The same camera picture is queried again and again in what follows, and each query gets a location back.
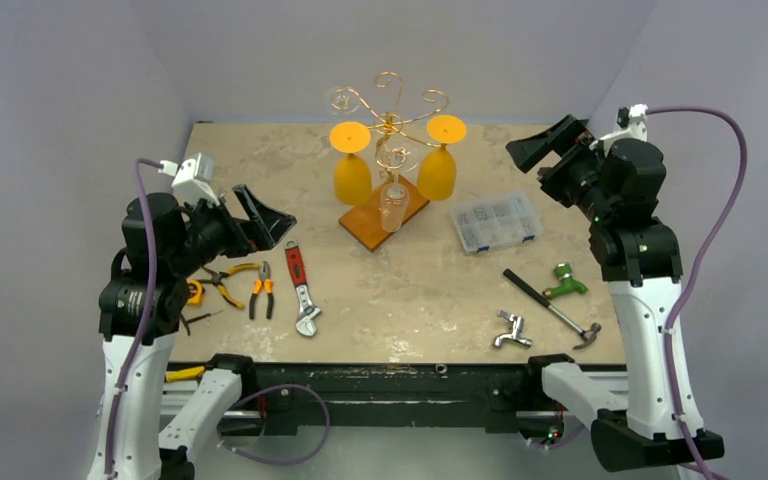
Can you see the rear clear wine glass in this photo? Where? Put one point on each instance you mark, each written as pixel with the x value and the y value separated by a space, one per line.
pixel 341 101

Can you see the red adjustable wrench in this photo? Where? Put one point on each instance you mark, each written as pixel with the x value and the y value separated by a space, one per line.
pixel 308 310

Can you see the green faucet valve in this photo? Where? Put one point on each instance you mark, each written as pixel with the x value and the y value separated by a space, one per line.
pixel 567 283

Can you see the yellow tape measure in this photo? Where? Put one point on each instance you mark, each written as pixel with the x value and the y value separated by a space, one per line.
pixel 196 293

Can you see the black handled hammer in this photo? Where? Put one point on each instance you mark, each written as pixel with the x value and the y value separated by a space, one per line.
pixel 587 336

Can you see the clear plastic screw box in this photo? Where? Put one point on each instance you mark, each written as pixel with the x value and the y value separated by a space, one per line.
pixel 496 221

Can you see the front clear wine glass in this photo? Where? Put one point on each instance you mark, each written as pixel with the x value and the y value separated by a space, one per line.
pixel 394 157

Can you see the yellow wine glass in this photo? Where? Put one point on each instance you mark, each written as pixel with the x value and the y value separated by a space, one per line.
pixel 352 176
pixel 438 171

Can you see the gold wire wine glass rack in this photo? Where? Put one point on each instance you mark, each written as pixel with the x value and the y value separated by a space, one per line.
pixel 390 124

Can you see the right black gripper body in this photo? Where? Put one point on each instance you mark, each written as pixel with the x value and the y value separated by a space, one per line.
pixel 567 163

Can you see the small black hex key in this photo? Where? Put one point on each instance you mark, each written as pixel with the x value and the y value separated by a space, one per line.
pixel 187 322

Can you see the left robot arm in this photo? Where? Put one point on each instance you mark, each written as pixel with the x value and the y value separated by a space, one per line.
pixel 166 243

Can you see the yellow handled screwdriver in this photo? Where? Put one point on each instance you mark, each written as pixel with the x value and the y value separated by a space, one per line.
pixel 185 375

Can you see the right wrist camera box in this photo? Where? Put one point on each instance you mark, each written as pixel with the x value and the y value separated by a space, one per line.
pixel 631 124

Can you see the yellow long nose pliers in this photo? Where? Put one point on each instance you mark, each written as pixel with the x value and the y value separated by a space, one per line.
pixel 217 279

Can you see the orange black pliers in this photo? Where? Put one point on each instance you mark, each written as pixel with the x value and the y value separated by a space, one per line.
pixel 263 284

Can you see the wooden rack base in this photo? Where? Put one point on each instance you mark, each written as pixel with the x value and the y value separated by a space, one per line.
pixel 363 222

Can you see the black table front rail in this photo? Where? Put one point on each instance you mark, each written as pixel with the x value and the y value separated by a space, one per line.
pixel 494 398

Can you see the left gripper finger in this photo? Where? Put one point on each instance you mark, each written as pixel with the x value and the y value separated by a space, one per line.
pixel 265 233
pixel 254 208

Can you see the chrome faucet tap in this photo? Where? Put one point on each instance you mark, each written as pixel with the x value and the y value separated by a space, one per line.
pixel 515 335

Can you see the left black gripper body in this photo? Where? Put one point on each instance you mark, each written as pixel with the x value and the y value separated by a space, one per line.
pixel 216 230

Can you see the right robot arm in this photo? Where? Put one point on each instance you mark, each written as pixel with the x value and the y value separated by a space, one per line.
pixel 615 181

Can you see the clear wine glass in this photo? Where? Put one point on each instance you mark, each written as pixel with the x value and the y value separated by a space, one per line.
pixel 394 157
pixel 341 101

